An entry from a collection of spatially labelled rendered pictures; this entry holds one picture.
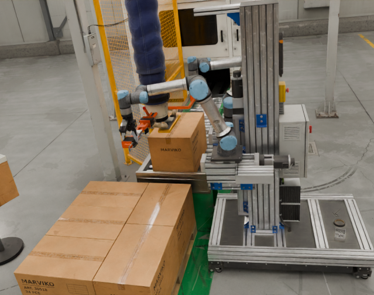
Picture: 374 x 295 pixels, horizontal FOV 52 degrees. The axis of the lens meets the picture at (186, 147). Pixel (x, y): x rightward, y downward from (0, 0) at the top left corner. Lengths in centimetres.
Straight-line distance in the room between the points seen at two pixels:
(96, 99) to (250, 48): 211
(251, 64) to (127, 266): 161
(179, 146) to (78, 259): 128
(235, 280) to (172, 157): 117
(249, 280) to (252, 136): 116
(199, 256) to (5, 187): 178
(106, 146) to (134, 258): 200
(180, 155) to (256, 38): 131
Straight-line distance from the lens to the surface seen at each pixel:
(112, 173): 463
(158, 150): 346
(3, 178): 361
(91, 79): 421
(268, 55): 269
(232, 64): 307
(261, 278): 327
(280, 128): 282
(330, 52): 588
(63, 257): 295
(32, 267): 297
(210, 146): 404
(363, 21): 1215
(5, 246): 422
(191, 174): 344
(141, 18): 285
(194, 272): 334
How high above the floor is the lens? 233
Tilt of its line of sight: 26 degrees down
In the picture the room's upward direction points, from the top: 7 degrees counter-clockwise
